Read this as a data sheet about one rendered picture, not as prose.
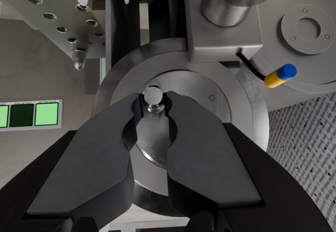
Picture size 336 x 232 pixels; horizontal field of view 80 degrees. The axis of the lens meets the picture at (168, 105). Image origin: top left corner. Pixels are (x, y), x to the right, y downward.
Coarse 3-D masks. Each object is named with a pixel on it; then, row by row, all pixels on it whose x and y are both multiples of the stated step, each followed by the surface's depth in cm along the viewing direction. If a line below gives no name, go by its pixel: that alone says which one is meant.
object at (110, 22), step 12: (108, 0) 19; (120, 0) 24; (132, 0) 35; (108, 12) 19; (120, 12) 24; (132, 12) 34; (108, 24) 19; (120, 24) 23; (132, 24) 33; (108, 36) 19; (120, 36) 23; (132, 36) 32; (108, 48) 18; (120, 48) 23; (132, 48) 32; (108, 60) 18
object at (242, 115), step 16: (144, 64) 17; (160, 64) 17; (176, 64) 17; (192, 64) 17; (208, 64) 17; (128, 80) 16; (144, 80) 16; (224, 80) 16; (112, 96) 16; (240, 96) 16; (240, 112) 16; (240, 128) 16; (144, 160) 15; (144, 176) 15; (160, 176) 15; (160, 192) 15
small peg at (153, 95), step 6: (144, 90) 12; (150, 90) 12; (156, 90) 12; (162, 90) 12; (144, 96) 12; (150, 96) 12; (156, 96) 12; (162, 96) 12; (144, 102) 12; (150, 102) 12; (156, 102) 12; (162, 102) 12; (150, 108) 12; (156, 108) 12; (162, 108) 14
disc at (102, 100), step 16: (144, 48) 18; (160, 48) 18; (176, 48) 18; (128, 64) 17; (224, 64) 17; (240, 64) 17; (112, 80) 17; (240, 80) 17; (96, 96) 17; (256, 96) 17; (96, 112) 17; (256, 112) 17; (256, 128) 17; (144, 192) 16; (144, 208) 16; (160, 208) 15
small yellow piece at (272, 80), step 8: (240, 56) 15; (248, 64) 14; (288, 64) 11; (256, 72) 14; (272, 72) 13; (280, 72) 12; (288, 72) 11; (264, 80) 13; (272, 80) 12; (280, 80) 12
